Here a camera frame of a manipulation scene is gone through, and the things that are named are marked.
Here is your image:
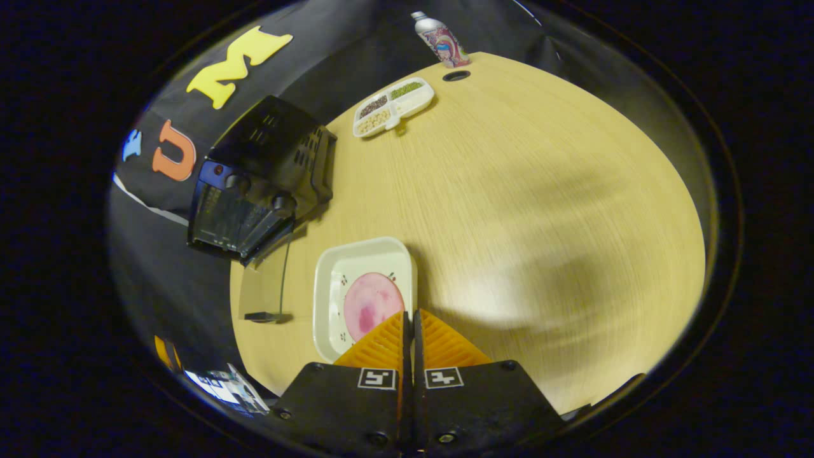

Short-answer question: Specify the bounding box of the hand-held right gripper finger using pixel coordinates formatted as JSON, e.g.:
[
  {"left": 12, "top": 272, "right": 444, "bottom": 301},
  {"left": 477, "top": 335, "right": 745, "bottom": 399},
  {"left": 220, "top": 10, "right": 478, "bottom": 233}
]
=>
[
  {"left": 412, "top": 309, "right": 567, "bottom": 455},
  {"left": 270, "top": 310, "right": 408, "bottom": 455}
]

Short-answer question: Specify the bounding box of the pink round food slice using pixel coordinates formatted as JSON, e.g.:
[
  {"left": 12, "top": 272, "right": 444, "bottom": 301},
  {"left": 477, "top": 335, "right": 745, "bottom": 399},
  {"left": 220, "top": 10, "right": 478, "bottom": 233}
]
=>
[{"left": 343, "top": 272, "right": 406, "bottom": 342}]

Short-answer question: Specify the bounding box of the white square plate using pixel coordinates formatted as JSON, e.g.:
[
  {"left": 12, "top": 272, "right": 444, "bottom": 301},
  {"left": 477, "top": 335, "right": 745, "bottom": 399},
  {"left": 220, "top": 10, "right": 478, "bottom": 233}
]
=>
[{"left": 313, "top": 237, "right": 418, "bottom": 363}]

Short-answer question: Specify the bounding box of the black electric oven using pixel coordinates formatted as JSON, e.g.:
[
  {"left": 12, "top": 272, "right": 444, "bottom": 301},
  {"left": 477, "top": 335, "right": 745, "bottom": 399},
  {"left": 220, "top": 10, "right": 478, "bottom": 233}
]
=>
[{"left": 186, "top": 95, "right": 338, "bottom": 325}]

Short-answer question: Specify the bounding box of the white divided bean tray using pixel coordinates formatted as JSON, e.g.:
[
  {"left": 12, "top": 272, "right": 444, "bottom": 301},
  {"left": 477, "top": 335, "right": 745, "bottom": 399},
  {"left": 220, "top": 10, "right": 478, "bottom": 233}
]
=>
[{"left": 353, "top": 77, "right": 436, "bottom": 139}]

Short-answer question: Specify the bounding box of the silver spray bottle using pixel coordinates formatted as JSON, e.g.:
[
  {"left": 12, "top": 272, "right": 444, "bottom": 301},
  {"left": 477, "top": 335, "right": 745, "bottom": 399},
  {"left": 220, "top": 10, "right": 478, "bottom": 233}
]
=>
[{"left": 411, "top": 11, "right": 471, "bottom": 69}]

